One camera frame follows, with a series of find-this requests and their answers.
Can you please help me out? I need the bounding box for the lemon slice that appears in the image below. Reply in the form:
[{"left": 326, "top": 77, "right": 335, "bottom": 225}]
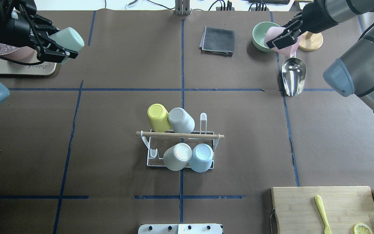
[{"left": 352, "top": 223, "right": 373, "bottom": 234}]

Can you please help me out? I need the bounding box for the grey cup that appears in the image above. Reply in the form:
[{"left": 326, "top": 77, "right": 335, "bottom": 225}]
[{"left": 168, "top": 108, "right": 195, "bottom": 134}]

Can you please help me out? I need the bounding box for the beige tray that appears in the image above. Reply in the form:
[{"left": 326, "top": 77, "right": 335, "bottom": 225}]
[{"left": 0, "top": 59, "right": 57, "bottom": 76}]

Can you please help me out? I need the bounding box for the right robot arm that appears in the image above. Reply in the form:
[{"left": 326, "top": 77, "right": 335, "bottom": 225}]
[{"left": 266, "top": 0, "right": 374, "bottom": 113}]

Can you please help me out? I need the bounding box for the metal scoop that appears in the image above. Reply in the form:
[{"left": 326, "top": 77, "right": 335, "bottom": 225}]
[{"left": 281, "top": 53, "right": 307, "bottom": 97}]

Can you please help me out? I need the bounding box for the light blue cup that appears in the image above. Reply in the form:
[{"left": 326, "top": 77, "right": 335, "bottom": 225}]
[{"left": 189, "top": 143, "right": 214, "bottom": 172}]

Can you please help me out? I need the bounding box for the wooden cutting board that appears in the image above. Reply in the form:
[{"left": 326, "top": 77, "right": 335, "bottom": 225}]
[{"left": 271, "top": 186, "right": 374, "bottom": 234}]

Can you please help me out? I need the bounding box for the grey folded cloth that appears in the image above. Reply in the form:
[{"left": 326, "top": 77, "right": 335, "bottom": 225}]
[{"left": 199, "top": 26, "right": 235, "bottom": 57}]

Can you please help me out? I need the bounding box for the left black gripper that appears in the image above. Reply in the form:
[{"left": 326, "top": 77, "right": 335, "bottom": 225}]
[{"left": 0, "top": 0, "right": 79, "bottom": 63}]

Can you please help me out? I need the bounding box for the wooden mug tree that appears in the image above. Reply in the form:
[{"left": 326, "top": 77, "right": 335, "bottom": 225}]
[{"left": 298, "top": 32, "right": 324, "bottom": 52}]

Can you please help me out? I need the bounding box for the white wire cup holder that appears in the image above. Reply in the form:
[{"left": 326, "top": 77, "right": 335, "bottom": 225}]
[{"left": 136, "top": 113, "right": 225, "bottom": 167}]

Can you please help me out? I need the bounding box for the yellow cup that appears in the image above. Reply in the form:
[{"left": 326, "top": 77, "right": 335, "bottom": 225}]
[{"left": 147, "top": 103, "right": 171, "bottom": 132}]

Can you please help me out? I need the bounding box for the white cup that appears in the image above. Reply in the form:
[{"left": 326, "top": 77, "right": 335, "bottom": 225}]
[{"left": 163, "top": 143, "right": 193, "bottom": 171}]

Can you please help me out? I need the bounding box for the aluminium frame post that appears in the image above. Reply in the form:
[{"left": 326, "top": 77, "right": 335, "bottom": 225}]
[{"left": 174, "top": 0, "right": 191, "bottom": 15}]

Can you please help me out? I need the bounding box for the pink bowl with ice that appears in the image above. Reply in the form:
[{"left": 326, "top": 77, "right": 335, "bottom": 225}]
[{"left": 0, "top": 44, "right": 39, "bottom": 63}]

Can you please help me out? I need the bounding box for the pink cup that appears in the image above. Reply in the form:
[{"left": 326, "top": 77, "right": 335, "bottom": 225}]
[{"left": 264, "top": 26, "right": 302, "bottom": 58}]

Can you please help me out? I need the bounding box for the green bowl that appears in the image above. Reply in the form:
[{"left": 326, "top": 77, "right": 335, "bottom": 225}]
[{"left": 252, "top": 22, "right": 279, "bottom": 52}]

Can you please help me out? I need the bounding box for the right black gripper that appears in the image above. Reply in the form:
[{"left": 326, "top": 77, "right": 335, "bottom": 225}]
[{"left": 266, "top": 0, "right": 339, "bottom": 49}]

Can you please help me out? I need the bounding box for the green cup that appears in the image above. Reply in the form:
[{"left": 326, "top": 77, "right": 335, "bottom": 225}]
[{"left": 48, "top": 27, "right": 85, "bottom": 65}]

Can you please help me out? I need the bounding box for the yellow plastic knife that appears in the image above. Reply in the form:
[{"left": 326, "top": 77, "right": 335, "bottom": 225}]
[{"left": 314, "top": 195, "right": 332, "bottom": 234}]

